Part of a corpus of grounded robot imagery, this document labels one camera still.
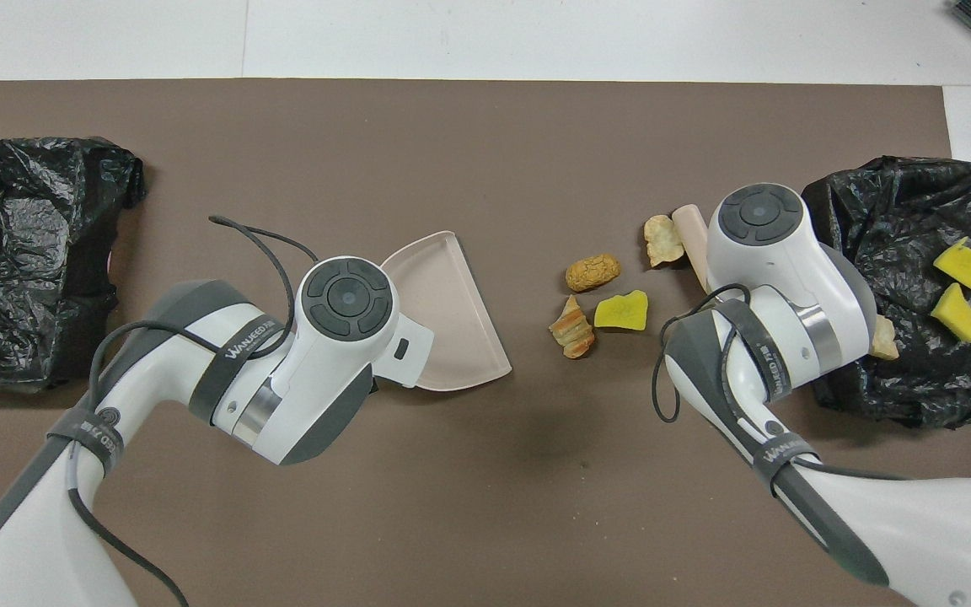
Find beige plastic dustpan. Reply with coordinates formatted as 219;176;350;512
380;231;512;393

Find rounded yellow sponge piece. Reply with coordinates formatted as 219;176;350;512
593;289;650;331

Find pale chip piece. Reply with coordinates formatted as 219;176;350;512
643;214;685;269

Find beige hand brush black bristles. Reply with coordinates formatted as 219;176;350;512
673;203;714;294

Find pale beige foam chunk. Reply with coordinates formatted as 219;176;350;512
869;316;900;362

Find small yellow sponge wedge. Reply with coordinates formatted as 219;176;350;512
930;283;971;345

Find black bag lined bin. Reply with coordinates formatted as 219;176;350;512
0;137;148;395
802;154;971;431

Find orange striped croissant piece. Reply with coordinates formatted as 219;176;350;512
548;295;597;360

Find brown bread roll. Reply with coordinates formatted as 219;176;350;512
565;254;622;293

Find brown table mat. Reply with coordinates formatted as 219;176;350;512
0;79;971;607

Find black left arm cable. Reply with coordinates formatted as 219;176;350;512
64;215;322;607

